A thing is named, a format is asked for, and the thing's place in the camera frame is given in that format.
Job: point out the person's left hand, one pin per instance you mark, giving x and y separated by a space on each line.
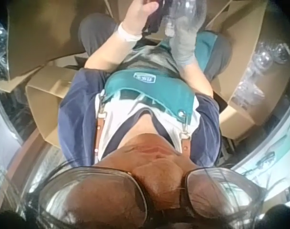
137 16

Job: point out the person's right hand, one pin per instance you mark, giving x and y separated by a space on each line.
183 39

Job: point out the dark cloth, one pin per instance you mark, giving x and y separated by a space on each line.
157 22

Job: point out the white wrist band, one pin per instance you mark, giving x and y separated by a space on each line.
128 34

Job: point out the cardboard box of clear balls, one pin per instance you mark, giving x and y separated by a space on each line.
250 78

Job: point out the large brown cardboard box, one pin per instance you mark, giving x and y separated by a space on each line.
44 35

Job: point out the small open cardboard box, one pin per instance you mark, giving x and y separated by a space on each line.
47 95

